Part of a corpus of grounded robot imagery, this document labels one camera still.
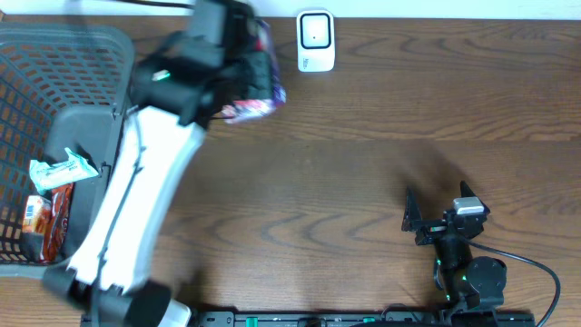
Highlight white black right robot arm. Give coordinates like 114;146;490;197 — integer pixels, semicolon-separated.
401;181;507;326

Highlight grey plastic lattice basket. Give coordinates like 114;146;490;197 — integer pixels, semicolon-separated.
1;23;134;279

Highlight orange Kleenex tissue pack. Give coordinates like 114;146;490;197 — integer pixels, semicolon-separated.
22;195;52;234

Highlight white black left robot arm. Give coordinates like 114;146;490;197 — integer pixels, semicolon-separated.
42;1;272;326

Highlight red blue snack bag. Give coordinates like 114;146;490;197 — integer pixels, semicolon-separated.
221;19;286;124

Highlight teal flushable wipes packet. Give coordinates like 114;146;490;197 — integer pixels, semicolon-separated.
29;147;99;193

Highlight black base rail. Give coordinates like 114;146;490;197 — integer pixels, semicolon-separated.
189;307;535;327

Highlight orange snack bar wrapper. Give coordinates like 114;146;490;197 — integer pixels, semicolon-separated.
40;183;74;263

